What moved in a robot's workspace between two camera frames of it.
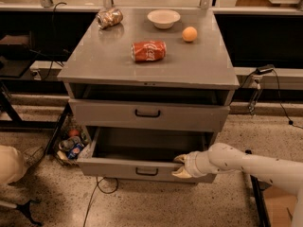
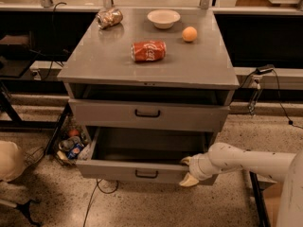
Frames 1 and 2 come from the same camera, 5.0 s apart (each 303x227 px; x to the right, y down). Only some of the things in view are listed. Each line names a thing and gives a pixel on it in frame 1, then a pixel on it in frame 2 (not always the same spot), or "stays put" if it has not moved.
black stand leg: [26, 209] stays put
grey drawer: [143, 153] stays put
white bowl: [163, 19] stays put
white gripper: [190, 165] to [198, 166]
